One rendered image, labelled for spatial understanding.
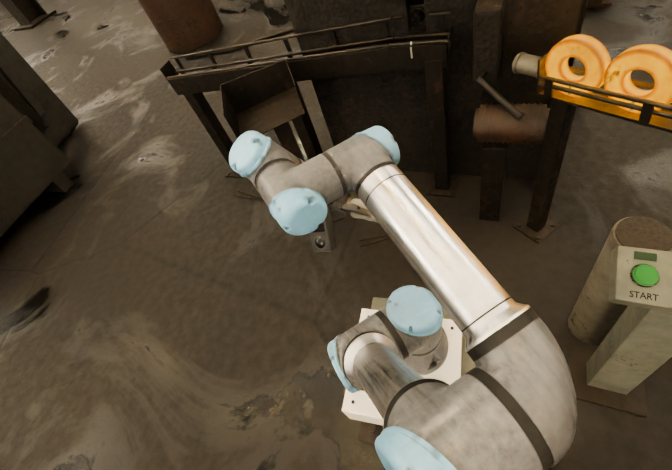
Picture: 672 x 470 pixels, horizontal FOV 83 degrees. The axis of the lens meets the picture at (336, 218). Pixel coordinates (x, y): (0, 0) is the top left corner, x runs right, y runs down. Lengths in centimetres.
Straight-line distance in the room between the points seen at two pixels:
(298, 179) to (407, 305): 41
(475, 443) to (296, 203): 34
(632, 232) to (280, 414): 118
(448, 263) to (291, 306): 119
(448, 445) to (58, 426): 178
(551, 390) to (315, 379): 110
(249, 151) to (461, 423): 45
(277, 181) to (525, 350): 38
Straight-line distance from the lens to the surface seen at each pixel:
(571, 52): 120
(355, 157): 58
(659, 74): 113
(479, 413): 46
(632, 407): 148
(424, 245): 51
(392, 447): 46
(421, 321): 83
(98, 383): 200
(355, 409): 103
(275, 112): 149
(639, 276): 93
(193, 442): 164
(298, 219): 55
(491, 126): 136
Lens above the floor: 137
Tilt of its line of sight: 48 degrees down
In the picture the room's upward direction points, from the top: 22 degrees counter-clockwise
